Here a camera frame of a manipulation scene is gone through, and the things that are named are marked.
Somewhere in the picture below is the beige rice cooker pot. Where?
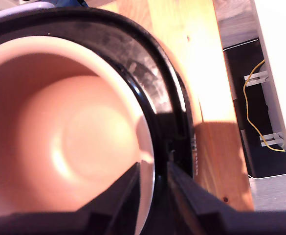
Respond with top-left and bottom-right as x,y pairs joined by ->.
0,35 -> 156,235

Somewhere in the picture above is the large black rice cooker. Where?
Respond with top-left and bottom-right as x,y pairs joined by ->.
0,6 -> 205,235

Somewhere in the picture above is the black box on floor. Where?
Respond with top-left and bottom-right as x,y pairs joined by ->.
222,38 -> 286,179

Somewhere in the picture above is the thin yellow cable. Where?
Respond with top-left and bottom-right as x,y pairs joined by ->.
242,58 -> 286,153

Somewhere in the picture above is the pale grey cooker handle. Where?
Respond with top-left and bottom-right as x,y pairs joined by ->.
0,1 -> 57,24

